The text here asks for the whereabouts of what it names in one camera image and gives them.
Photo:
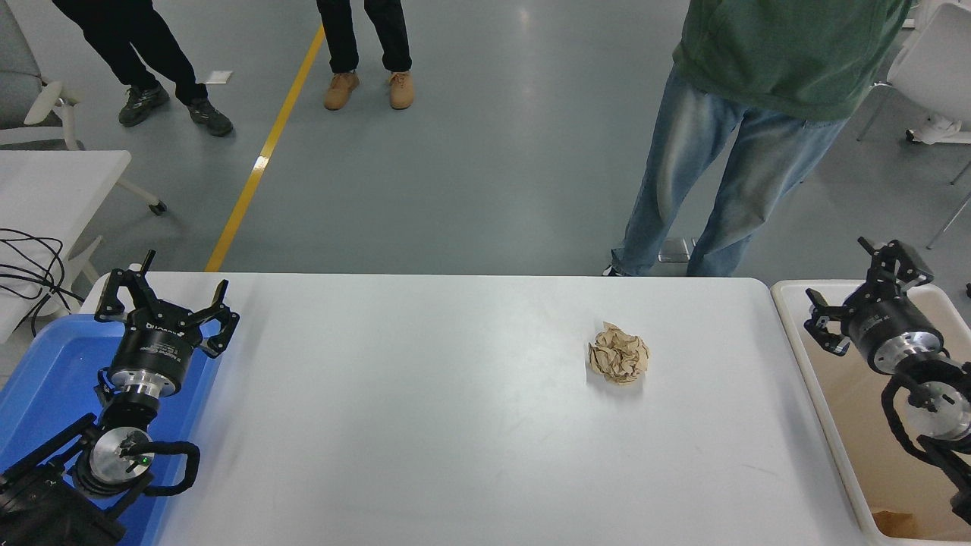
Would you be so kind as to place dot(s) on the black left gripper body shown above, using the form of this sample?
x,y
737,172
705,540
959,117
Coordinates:
x,y
152,353

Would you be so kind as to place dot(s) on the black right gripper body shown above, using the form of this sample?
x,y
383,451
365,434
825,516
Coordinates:
x,y
891,326

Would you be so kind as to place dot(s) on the large pale plastic bin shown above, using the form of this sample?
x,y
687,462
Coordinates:
x,y
842,402

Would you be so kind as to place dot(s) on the blue plastic tray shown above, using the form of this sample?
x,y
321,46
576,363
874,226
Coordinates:
x,y
45,364

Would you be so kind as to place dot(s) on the white side table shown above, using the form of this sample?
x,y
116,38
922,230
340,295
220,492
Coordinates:
x,y
45,189

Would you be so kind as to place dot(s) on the clear floor plate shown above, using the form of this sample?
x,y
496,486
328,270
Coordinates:
x,y
677,250

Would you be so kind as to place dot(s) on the brown scrap in bin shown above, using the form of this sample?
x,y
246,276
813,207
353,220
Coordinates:
x,y
895,525

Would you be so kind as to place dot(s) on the crumpled tan paper ball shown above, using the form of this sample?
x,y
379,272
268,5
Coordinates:
x,y
618,355

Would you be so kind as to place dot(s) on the white plastic chair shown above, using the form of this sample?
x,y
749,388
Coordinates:
x,y
937,68

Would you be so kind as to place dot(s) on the grey office chair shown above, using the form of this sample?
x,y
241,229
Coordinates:
x,y
45,102

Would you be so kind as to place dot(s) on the white paper scrap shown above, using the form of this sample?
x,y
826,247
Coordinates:
x,y
221,76

